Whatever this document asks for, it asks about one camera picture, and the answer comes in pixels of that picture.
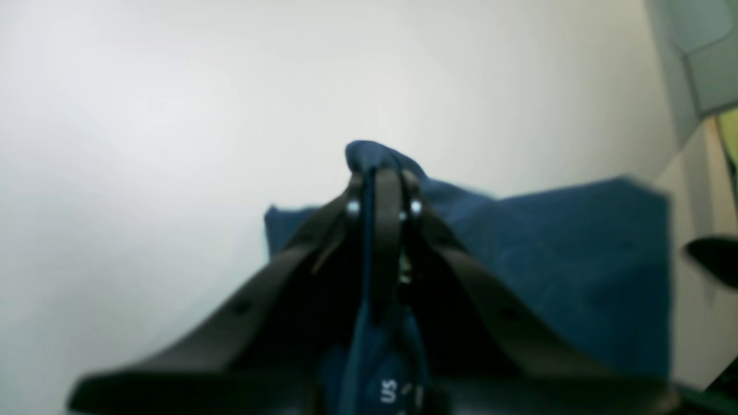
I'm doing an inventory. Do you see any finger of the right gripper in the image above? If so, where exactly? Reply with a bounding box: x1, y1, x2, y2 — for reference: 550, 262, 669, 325
684, 235, 737, 289

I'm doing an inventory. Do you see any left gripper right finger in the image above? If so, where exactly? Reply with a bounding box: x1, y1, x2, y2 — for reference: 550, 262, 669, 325
372, 169, 681, 414

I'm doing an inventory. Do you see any dark blue T-shirt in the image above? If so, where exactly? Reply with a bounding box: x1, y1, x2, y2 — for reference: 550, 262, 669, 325
265, 141, 669, 414

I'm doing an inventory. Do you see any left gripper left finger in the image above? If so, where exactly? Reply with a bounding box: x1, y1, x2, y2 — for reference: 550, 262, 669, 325
67, 173, 366, 414

